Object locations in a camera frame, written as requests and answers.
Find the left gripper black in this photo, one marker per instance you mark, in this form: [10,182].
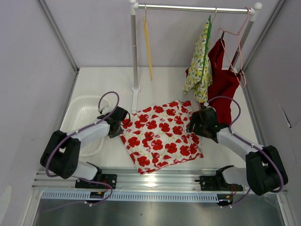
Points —
[112,135]

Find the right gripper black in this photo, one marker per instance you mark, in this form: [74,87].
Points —
[196,118]

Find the lemon print skirt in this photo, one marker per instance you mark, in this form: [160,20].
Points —
[193,79]

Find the red flower print cloth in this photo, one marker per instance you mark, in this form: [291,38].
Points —
[157,137]

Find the green plastic hanger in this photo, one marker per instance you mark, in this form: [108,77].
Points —
[205,65]

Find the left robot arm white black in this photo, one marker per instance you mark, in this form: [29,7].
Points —
[61,155]

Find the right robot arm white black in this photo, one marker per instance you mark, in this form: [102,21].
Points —
[264,171]

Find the yellow plastic hanger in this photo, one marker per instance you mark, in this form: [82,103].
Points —
[146,36]

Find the white plastic basket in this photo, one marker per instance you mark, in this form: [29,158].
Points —
[81,119]

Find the red garment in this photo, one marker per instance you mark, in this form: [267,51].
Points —
[224,86]

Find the clothes rack metal white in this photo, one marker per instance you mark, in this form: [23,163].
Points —
[252,14]

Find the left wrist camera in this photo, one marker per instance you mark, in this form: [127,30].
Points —
[105,109]

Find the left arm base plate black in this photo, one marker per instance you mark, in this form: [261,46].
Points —
[110,179]

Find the aluminium rail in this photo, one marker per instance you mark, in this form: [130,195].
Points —
[129,180]

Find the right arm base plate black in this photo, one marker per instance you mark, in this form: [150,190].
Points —
[217,183]

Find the white slotted cable duct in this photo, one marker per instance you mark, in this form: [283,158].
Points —
[131,196]

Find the left aluminium frame post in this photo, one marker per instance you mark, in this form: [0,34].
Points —
[57,33]

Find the aluminium frame post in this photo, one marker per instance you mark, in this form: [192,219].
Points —
[57,33]
[267,28]

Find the right aluminium frame post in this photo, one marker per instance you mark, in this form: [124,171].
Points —
[267,28]

